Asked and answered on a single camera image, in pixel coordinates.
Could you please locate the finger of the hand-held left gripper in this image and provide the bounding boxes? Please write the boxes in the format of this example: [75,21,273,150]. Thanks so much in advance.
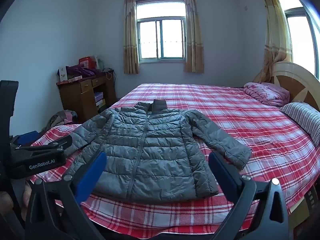
[10,134,73,153]

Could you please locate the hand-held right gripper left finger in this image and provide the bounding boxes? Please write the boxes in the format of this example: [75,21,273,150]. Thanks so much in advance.
[25,151,107,240]

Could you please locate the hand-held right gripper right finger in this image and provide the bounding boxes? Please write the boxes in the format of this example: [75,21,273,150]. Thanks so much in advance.
[207,151,290,240]

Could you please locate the grey puffer jacket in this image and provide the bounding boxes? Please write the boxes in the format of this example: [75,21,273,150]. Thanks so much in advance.
[64,99,252,203]

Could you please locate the pile of clothes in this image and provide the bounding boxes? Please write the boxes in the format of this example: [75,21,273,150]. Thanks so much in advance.
[41,110,78,132]

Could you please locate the blue cloth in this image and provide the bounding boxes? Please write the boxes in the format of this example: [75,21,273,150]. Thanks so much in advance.
[10,130,38,145]

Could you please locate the brown wooden desk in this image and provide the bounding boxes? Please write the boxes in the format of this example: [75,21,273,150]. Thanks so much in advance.
[56,69,117,123]

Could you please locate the bed with red plaid sheet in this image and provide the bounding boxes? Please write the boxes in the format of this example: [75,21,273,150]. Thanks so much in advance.
[29,83,320,233]

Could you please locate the stacked boxes in desk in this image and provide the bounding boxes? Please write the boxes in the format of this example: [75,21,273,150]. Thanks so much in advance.
[94,92,106,113]

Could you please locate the white box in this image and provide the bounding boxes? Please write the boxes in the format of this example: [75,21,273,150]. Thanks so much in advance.
[58,66,69,83]

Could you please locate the purple cloth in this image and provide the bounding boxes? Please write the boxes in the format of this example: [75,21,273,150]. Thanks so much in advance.
[65,64,97,79]

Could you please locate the pink folded quilt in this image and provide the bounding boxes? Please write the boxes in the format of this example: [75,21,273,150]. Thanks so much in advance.
[244,82,290,107]

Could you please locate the red box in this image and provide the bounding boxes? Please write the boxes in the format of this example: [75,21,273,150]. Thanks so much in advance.
[79,56,97,70]

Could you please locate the striped pillow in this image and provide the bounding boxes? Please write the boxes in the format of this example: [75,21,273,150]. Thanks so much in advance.
[280,102,320,147]

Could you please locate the wooden headboard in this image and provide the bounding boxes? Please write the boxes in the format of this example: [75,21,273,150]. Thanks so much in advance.
[271,61,320,113]

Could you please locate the beige curtain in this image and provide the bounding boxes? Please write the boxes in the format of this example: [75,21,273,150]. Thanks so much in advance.
[123,0,140,74]
[184,0,204,73]

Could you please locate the sliding window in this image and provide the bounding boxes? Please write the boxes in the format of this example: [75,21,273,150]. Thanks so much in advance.
[136,1,187,63]

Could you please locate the yellow tied curtain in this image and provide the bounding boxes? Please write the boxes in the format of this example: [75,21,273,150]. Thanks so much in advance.
[252,0,293,83]

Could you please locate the large bright window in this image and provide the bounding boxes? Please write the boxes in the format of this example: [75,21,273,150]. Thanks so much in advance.
[272,0,320,80]

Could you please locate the black frame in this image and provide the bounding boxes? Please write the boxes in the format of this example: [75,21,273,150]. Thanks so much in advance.
[0,80,19,140]

